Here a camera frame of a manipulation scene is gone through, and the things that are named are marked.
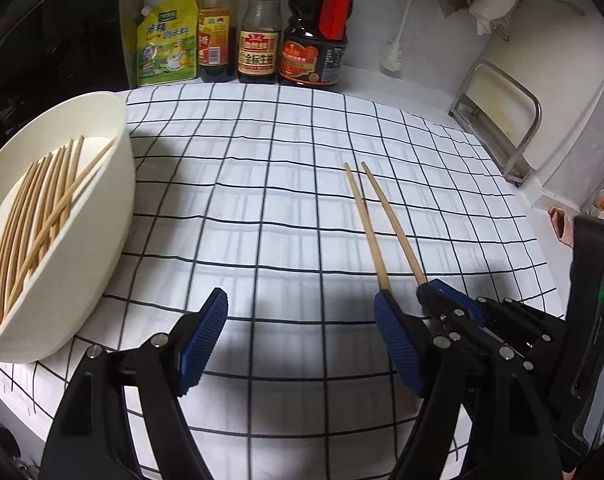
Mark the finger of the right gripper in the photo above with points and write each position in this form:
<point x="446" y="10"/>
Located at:
<point x="439" y="298"/>

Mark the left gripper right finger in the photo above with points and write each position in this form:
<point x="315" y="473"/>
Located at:
<point x="406" y="338"/>

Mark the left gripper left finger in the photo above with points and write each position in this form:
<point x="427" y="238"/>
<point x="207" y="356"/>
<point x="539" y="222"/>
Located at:
<point x="197" y="336"/>

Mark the white round bowl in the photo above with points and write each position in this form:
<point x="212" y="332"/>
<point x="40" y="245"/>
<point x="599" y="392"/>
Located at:
<point x="68" y="282"/>

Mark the white black checked cloth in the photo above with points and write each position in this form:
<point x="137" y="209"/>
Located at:
<point x="245" y="187"/>

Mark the metal cutting board rack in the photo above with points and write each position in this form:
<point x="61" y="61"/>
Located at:
<point x="502" y="114"/>

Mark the white dish brush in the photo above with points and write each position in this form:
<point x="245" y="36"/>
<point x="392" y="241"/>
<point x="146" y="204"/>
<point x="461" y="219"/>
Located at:
<point x="391" y="56"/>

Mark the dark soy sauce jug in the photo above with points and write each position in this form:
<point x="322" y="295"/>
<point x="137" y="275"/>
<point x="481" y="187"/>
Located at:
<point x="314" y="43"/>

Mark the white cutting board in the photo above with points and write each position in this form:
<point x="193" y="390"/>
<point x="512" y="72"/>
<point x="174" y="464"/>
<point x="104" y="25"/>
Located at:
<point x="555" y="48"/>

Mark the clear yellow cap sauce bottle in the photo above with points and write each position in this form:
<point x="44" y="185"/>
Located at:
<point x="259" y="42"/>

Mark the yellow green seasoning pouch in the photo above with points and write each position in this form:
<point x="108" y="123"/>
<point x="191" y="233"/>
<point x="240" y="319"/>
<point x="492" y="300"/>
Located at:
<point x="167" y="43"/>

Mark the yellow cap vinegar bottle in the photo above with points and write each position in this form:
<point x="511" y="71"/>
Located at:
<point x="217" y="37"/>

